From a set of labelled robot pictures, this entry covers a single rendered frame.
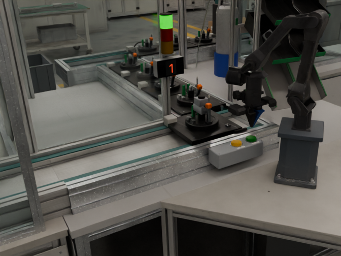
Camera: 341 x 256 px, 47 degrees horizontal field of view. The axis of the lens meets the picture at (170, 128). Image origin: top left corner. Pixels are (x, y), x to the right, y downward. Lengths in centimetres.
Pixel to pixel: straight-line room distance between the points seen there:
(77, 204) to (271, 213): 63
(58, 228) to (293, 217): 74
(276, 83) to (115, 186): 88
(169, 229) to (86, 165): 39
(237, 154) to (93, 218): 57
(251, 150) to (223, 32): 119
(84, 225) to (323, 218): 75
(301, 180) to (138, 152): 62
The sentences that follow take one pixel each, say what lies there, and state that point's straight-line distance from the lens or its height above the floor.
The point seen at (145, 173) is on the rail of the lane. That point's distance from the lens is 139.
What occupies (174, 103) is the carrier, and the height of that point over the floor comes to 97.
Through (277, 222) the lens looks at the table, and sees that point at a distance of 130.
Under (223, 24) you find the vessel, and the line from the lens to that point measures 255.
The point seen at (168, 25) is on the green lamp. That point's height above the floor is 137.
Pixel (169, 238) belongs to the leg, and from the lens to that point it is 148.
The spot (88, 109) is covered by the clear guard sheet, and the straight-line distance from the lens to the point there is 158.
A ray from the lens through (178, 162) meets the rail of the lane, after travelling 144.
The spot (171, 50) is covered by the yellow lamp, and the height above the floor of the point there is 127.
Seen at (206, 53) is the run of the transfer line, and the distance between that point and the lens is 302.
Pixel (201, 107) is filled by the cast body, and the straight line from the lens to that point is 159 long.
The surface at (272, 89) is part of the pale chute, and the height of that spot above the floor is 106.
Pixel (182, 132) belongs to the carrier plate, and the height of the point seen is 97.
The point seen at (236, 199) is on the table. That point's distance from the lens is 138.
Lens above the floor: 165
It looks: 25 degrees down
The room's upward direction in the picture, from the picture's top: 2 degrees counter-clockwise
